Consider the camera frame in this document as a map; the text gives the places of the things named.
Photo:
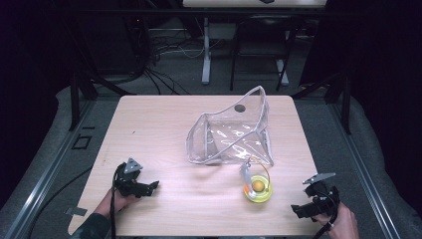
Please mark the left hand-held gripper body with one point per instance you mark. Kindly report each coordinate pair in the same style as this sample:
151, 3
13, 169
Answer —
130, 179

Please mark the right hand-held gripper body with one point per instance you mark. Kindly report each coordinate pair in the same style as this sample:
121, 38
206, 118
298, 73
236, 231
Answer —
321, 195

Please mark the yellow round dish with ball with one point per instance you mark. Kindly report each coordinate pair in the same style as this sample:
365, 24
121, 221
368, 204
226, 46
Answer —
258, 190

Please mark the white and orange tube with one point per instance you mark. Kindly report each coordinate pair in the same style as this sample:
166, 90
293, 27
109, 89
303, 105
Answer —
248, 181

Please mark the clear plastic zipper bag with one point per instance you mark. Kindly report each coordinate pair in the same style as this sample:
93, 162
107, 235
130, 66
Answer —
232, 136

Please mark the person's left hand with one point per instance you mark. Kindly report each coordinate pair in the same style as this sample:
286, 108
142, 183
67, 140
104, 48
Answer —
116, 204

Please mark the person's right hand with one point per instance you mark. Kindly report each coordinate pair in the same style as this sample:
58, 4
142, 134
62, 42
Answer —
341, 224

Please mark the black tape square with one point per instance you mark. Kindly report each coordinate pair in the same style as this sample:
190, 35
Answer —
82, 142

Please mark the black chair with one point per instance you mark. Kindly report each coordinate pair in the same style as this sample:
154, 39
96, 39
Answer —
262, 36

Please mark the aluminium rail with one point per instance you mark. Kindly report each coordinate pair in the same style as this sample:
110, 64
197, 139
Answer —
43, 179
365, 172

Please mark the black metal frame post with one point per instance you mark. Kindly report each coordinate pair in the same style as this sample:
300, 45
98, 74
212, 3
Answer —
346, 103
75, 99

